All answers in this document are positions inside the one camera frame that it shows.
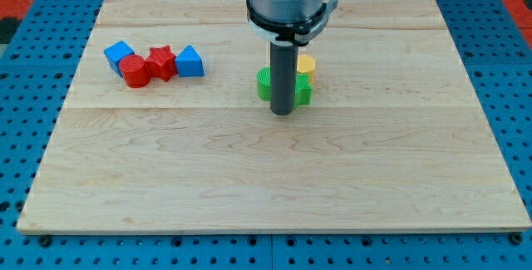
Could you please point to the red star block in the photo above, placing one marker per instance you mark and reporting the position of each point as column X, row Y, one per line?
column 161, row 63

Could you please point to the yellow hexagon block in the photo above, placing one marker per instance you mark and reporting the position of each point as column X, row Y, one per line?
column 307, row 66

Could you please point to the green cylinder block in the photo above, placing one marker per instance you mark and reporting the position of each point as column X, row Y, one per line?
column 264, row 84

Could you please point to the blue cube block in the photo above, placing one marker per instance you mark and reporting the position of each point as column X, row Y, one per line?
column 115, row 53

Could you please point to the wooden board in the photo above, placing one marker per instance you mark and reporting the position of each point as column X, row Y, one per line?
column 393, row 141

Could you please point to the blue triangular block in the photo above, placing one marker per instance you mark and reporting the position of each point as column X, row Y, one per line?
column 189, row 63

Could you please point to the red cylinder block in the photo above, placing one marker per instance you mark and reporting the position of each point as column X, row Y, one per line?
column 134, row 71

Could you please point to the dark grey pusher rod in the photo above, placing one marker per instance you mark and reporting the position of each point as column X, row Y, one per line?
column 283, row 72

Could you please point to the green star block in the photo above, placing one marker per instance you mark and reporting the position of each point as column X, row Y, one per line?
column 303, row 91

